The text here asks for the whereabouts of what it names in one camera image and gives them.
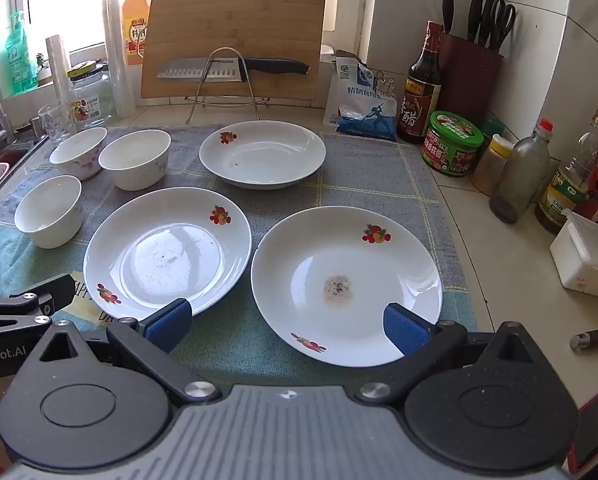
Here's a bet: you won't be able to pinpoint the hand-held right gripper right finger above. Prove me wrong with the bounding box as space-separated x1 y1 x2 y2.
356 302 540 405

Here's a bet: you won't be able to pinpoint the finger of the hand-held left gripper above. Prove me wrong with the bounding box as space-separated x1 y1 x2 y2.
0 274 76 334

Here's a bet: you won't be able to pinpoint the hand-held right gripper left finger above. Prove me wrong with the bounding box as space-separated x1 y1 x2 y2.
39 298 222 406

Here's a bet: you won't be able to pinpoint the white plate with fruit print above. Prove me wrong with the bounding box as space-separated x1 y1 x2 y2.
83 187 252 322

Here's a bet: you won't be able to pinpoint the white plate with brown stain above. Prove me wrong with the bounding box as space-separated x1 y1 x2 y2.
251 205 444 367

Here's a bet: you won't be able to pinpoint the deep white plate fruit print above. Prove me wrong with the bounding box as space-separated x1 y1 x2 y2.
199 120 327 190

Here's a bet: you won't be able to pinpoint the plain white bowl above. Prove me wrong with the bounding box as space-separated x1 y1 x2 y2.
14 175 84 250

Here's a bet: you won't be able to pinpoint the white bowl with floral print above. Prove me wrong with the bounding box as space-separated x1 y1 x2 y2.
49 127 108 181
98 129 172 192

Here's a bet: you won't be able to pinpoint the grey checked cloth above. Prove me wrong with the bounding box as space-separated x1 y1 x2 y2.
0 125 480 387

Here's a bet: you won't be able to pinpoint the clear drinking glass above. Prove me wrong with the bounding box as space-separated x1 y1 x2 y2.
38 103 78 147

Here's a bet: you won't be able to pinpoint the yellow lid spice jar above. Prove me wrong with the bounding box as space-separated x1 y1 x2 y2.
471 133 515 196

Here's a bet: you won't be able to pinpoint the green lid sauce jar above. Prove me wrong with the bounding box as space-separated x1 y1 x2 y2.
421 109 485 178

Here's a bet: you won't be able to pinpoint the glass bottle with red cap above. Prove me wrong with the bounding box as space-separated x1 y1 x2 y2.
489 118 555 225

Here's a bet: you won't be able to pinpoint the white plastic box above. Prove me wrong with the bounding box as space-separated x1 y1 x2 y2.
549 211 598 304

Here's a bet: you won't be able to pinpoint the glass jar with black lid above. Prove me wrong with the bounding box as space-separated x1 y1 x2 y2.
67 60 115 129

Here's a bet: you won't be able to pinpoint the oil bottle with yellow cap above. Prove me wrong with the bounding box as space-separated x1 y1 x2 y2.
534 107 598 235

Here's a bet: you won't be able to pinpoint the green lid spice bottle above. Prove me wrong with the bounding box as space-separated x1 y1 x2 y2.
481 115 506 142

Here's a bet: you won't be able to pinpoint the clear plastic cup stack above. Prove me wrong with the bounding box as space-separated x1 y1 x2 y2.
46 34 75 111
102 0 138 119

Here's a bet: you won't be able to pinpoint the dark vinegar bottle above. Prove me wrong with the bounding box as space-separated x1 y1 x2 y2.
396 20 445 145

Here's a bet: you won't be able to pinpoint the white and blue salt bag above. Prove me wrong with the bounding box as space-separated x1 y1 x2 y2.
322 51 399 142

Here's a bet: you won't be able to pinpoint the green dish soap bottle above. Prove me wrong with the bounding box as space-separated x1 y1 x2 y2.
4 10 39 95

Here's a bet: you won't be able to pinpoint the dark red knife block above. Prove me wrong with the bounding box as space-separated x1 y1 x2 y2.
438 32 505 126

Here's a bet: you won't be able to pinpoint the orange oil jug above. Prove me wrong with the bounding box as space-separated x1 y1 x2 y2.
121 0 154 67

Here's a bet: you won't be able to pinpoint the window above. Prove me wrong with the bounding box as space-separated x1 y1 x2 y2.
0 0 374 87

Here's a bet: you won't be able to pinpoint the bamboo cutting board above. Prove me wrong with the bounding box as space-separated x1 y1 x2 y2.
140 0 328 101

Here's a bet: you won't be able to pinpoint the black kitchen scissors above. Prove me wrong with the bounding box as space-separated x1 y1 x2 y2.
488 0 518 54

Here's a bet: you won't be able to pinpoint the brown handled tool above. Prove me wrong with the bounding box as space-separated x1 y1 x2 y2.
569 327 598 352

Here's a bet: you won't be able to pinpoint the metal wire rack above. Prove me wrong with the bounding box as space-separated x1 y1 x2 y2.
185 46 272 125

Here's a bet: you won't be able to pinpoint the kitchen knife with black handle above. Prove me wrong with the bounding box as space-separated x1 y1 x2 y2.
157 56 312 83

